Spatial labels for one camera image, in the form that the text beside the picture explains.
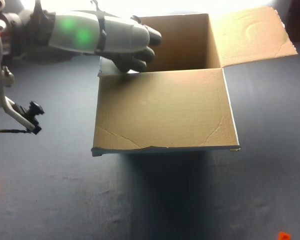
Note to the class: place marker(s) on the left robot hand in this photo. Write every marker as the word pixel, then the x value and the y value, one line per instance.
pixel 120 37

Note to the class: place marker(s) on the cardboard box with flaps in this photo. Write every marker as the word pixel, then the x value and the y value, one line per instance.
pixel 162 110

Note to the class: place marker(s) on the grey table cloth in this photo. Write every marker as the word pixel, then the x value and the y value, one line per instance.
pixel 52 187

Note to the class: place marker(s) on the orange toy brick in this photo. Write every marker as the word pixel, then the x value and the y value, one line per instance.
pixel 285 236

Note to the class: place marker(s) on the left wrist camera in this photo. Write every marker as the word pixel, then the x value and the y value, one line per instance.
pixel 35 108

